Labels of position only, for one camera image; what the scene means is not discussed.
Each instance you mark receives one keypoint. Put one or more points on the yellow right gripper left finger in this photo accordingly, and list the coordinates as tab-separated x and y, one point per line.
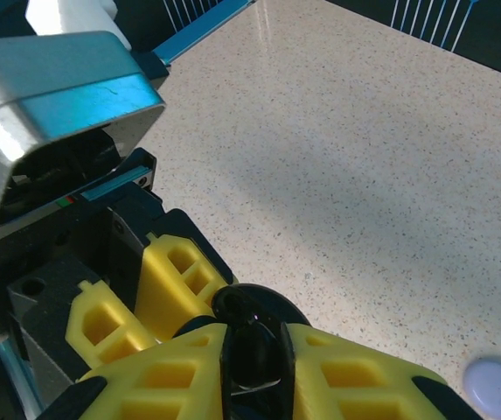
167	385

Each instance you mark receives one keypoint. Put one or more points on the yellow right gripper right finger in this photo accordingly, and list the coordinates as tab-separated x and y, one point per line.
355	389

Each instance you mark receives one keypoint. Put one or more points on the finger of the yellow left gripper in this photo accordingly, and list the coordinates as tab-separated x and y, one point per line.
158	284
119	345

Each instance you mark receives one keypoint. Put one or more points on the black earbud charging case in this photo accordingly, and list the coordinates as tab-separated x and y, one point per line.
272	302

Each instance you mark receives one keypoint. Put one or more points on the purple earbud charging case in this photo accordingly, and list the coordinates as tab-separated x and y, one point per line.
495	387

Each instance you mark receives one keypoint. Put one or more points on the blue table edging strip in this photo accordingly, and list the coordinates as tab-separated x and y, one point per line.
197	37

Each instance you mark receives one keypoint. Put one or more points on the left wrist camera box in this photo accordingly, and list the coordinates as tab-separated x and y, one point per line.
57	87

